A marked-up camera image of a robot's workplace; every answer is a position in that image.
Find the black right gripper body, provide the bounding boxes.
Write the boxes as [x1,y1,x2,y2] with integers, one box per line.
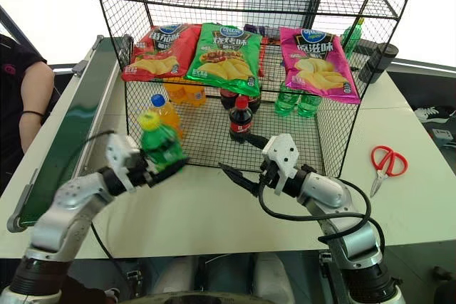
[256,159,286,192]

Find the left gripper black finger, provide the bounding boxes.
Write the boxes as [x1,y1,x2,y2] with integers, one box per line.
[149,157,190,188]

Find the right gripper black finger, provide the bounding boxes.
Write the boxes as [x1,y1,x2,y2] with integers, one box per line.
[244,132,274,151]
[217,162,261,197]

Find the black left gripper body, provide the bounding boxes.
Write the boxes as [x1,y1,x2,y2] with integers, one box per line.
[125,154,158,188]

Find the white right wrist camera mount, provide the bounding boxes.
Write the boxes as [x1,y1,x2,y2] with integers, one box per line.
[261,133,301,196]

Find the green soda bottle yellow cap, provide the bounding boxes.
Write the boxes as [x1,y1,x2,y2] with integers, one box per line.
[138,111,190,174]

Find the purple packet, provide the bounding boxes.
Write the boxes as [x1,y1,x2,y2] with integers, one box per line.
[243,23,281,39]

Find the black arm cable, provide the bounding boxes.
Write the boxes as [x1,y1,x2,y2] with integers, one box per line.
[257,174,386,248]
[65,129,144,283]

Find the black and white sneaker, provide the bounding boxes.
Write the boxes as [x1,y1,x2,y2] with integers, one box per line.
[414,105,456,124]

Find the cola bottle red cap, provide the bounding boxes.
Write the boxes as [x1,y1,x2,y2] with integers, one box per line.
[228,95,254,145]

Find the red potato chip bag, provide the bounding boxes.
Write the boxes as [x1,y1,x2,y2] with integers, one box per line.
[121,23,202,83]

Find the green conveyor belt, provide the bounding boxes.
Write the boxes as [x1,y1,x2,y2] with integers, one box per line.
[6,34,135,234]

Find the black cylindrical device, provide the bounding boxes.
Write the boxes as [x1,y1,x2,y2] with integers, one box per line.
[356,38,398,85]

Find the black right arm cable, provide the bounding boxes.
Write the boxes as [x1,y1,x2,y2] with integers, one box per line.
[257,174,386,248]

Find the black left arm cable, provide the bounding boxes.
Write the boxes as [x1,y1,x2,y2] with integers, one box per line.
[65,129,144,283]

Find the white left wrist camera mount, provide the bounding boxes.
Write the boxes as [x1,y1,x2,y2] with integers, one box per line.
[105,134,143,194]

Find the person in black shirt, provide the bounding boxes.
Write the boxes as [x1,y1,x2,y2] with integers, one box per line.
[0,33,48,195]

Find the pink potato chip bag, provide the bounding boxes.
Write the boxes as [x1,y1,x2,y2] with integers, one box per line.
[279,26,362,105]

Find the red handled scissors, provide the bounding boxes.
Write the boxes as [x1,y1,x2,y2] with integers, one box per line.
[369,145,409,199]

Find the orange soda bottle blue cap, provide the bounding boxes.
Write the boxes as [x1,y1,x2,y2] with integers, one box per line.
[149,93,185,141]

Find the grey rounded shape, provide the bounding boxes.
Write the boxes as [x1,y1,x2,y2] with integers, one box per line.
[252,253,297,304]

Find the green potato chip bag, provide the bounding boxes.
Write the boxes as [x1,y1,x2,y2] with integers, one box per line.
[185,22,263,98]

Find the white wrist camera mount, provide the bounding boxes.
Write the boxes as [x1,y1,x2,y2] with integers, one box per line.
[105,134,143,194]
[261,133,301,196]

